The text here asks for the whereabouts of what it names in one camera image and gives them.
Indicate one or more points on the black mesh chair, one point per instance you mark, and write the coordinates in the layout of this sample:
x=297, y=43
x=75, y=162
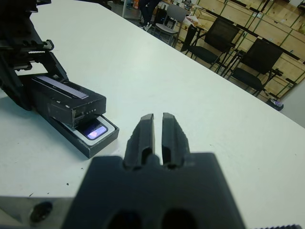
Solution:
x=221, y=33
x=264, y=56

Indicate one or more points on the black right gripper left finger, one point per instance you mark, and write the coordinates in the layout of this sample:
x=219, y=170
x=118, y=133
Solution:
x=143, y=143

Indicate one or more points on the black waste bin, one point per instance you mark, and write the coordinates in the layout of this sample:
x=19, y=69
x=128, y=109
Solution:
x=276, y=105

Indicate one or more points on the pale wooden crate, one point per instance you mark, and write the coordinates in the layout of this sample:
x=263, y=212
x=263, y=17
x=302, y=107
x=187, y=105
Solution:
x=271, y=26
x=212, y=3
x=286, y=12
x=238, y=9
x=297, y=57
x=300, y=35

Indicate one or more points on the black box lid silver strip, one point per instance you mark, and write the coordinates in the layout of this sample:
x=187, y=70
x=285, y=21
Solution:
x=62, y=105

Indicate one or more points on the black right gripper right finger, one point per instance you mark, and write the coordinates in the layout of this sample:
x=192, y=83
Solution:
x=174, y=143

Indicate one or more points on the person in blue jacket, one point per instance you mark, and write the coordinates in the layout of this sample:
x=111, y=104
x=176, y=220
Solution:
x=145, y=12

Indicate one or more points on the black phone-like camera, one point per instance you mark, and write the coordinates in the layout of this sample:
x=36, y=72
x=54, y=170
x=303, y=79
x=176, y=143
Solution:
x=95, y=132

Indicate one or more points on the black box base white lining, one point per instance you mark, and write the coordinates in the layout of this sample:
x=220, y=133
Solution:
x=100, y=148

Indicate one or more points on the white black sneaker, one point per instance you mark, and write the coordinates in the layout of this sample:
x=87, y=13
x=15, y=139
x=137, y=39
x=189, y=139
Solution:
x=146, y=26

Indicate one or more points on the white plastic bag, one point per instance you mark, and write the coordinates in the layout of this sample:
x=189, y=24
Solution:
x=192, y=20

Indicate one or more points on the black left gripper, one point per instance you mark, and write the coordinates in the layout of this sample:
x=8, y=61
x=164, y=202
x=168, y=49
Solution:
x=16, y=35

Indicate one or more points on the grey plastic chair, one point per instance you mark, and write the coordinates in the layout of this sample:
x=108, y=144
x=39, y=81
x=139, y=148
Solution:
x=176, y=12

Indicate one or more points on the orange bag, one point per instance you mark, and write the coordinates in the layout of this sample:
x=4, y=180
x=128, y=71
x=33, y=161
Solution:
x=136, y=3

